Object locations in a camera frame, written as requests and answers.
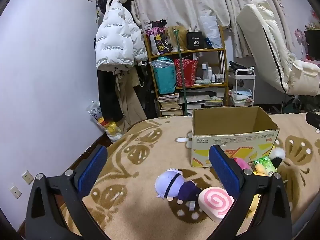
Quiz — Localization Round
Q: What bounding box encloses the purple-haired plush doll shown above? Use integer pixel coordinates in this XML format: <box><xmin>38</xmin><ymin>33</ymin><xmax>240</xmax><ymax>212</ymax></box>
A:
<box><xmin>154</xmin><ymin>168</ymin><xmax>203</xmax><ymax>209</ymax></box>

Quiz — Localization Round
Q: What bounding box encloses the teal bag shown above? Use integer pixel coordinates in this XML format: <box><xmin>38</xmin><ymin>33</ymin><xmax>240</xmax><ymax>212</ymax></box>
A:
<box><xmin>152</xmin><ymin>57</ymin><xmax>177</xmax><ymax>95</ymax></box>

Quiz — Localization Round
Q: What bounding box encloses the green tissue pack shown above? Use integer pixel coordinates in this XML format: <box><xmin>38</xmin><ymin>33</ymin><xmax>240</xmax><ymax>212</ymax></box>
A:
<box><xmin>252</xmin><ymin>156</ymin><xmax>278</xmax><ymax>177</ymax></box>

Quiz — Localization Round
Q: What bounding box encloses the white plastic bag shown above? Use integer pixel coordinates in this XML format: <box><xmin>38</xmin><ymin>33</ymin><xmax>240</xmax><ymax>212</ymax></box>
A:
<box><xmin>199</xmin><ymin>15</ymin><xmax>223</xmax><ymax>49</ymax></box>

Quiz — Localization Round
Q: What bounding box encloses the colourful printed bag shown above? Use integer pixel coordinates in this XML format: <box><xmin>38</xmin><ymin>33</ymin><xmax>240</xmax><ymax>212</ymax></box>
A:
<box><xmin>145</xmin><ymin>20</ymin><xmax>173</xmax><ymax>55</ymax></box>

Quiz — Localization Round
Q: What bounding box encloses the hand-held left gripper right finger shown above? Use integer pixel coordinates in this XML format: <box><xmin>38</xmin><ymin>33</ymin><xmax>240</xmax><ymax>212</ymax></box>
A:
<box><xmin>209</xmin><ymin>144</ymin><xmax>293</xmax><ymax>240</ymax></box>

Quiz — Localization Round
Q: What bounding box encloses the red patterned bag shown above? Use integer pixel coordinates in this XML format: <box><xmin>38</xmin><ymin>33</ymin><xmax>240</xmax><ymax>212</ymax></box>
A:
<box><xmin>174</xmin><ymin>58</ymin><xmax>199</xmax><ymax>88</ymax></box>

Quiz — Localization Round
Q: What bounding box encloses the wooden shelf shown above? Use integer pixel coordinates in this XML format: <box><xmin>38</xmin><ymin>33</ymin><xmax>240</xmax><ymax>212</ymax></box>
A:
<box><xmin>143</xmin><ymin>25</ymin><xmax>229</xmax><ymax>117</ymax></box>

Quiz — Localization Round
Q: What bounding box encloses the pink swirl roll cushion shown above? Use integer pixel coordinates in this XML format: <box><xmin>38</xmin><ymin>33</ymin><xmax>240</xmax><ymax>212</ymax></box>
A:
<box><xmin>199</xmin><ymin>187</ymin><xmax>235</xmax><ymax>222</ymax></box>

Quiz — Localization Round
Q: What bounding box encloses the white wall socket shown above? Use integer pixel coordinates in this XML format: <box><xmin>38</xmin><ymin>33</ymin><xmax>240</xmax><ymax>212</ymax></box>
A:
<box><xmin>22</xmin><ymin>170</ymin><xmax>35</xmax><ymax>184</ymax></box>
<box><xmin>10</xmin><ymin>185</ymin><xmax>22</xmax><ymax>199</ymax></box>

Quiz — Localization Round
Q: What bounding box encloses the black hanging coat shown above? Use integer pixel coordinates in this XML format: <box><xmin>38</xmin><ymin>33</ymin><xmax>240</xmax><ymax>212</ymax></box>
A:
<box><xmin>97</xmin><ymin>67</ymin><xmax>124</xmax><ymax>122</ymax></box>

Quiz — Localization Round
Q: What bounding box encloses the green pole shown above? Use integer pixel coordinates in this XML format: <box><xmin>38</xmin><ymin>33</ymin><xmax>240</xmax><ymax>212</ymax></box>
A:
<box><xmin>175</xmin><ymin>29</ymin><xmax>189</xmax><ymax>117</ymax></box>

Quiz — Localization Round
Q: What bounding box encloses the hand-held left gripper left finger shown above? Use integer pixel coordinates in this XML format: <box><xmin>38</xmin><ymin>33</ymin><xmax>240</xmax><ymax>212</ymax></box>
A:
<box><xmin>25</xmin><ymin>144</ymin><xmax>110</xmax><ymax>240</ymax></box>

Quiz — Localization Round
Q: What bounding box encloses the white puffer jacket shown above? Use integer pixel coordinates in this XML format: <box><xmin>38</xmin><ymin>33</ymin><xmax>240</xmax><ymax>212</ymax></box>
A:
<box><xmin>96</xmin><ymin>0</ymin><xmax>148</xmax><ymax>72</ymax></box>

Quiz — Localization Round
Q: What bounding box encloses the black flower box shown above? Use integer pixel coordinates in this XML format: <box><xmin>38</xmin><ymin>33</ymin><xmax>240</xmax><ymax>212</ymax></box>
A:
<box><xmin>304</xmin><ymin>22</ymin><xmax>320</xmax><ymax>58</ymax></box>

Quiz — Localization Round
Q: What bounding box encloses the blonde wig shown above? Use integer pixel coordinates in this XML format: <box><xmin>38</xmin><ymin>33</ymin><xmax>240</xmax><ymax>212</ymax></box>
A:
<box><xmin>165</xmin><ymin>26</ymin><xmax>188</xmax><ymax>52</ymax></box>

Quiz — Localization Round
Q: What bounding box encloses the row of white bottles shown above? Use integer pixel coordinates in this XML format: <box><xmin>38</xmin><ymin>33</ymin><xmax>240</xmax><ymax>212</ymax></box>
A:
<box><xmin>202</xmin><ymin>64</ymin><xmax>225</xmax><ymax>83</ymax></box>

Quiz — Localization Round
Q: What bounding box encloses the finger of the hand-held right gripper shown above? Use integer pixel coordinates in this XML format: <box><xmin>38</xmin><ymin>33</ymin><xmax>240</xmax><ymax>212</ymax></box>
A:
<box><xmin>305</xmin><ymin>112</ymin><xmax>320</xmax><ymax>130</ymax></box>

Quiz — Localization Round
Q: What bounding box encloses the printed cardboard box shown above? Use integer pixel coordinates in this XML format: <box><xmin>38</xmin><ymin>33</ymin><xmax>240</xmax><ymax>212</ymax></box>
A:
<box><xmin>191</xmin><ymin>106</ymin><xmax>280</xmax><ymax>167</ymax></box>

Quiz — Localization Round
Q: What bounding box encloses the beige hanging garment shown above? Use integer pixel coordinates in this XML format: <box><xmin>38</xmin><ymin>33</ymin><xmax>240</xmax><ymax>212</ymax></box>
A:
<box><xmin>115</xmin><ymin>67</ymin><xmax>148</xmax><ymax>130</ymax></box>

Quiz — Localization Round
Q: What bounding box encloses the pink plush bear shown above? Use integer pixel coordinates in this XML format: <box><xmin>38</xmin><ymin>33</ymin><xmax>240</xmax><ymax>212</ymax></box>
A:
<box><xmin>232</xmin><ymin>157</ymin><xmax>252</xmax><ymax>172</ymax></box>

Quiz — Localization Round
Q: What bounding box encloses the floral curtain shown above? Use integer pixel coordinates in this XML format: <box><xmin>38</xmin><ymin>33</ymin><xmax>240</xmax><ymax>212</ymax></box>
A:
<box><xmin>120</xmin><ymin>0</ymin><xmax>300</xmax><ymax>58</ymax></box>

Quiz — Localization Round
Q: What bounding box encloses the yellow plush toy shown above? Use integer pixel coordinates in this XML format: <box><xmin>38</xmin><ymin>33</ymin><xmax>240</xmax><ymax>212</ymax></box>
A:
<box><xmin>246</xmin><ymin>166</ymin><xmax>273</xmax><ymax>219</ymax></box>

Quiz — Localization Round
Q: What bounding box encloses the white trolley cart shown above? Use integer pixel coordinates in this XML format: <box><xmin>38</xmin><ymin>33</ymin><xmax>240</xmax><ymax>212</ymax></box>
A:
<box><xmin>230</xmin><ymin>69</ymin><xmax>255</xmax><ymax>107</ymax></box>

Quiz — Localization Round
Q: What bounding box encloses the stack of books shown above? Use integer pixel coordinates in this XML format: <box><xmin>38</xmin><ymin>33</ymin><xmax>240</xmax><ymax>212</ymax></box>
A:
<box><xmin>158</xmin><ymin>92</ymin><xmax>183</xmax><ymax>117</ymax></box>

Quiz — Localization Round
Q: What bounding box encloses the clear plastic bag of toys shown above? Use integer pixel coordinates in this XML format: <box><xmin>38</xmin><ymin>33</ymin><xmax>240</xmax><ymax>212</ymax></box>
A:
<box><xmin>87</xmin><ymin>100</ymin><xmax>124</xmax><ymax>143</ymax></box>

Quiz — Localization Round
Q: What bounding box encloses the black and white plush toy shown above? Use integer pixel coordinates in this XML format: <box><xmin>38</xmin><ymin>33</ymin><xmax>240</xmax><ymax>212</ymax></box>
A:
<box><xmin>269</xmin><ymin>147</ymin><xmax>287</xmax><ymax>167</ymax></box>

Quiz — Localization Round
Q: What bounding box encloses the pile of papers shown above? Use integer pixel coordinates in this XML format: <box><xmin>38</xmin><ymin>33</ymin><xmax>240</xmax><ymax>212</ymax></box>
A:
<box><xmin>179</xmin><ymin>87</ymin><xmax>225</xmax><ymax>117</ymax></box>

